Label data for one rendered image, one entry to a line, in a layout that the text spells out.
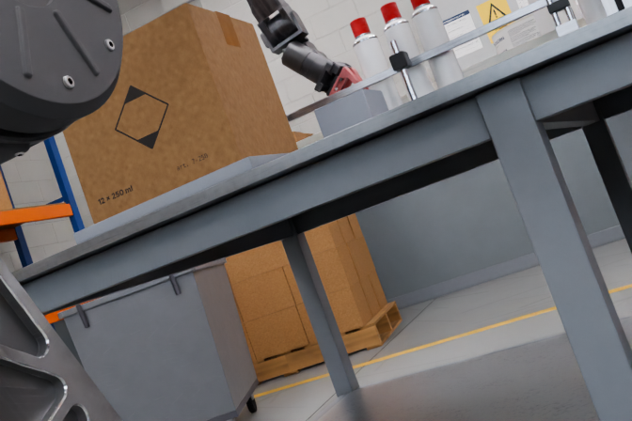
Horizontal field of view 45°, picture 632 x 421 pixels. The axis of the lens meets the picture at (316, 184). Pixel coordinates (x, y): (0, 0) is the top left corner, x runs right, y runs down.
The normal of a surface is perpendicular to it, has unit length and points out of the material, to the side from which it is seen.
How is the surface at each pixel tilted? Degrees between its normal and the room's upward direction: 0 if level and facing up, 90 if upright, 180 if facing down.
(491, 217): 90
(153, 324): 94
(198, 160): 90
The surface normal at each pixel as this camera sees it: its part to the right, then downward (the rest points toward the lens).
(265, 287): -0.27, 0.02
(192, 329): -0.03, 0.00
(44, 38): 0.87, -0.34
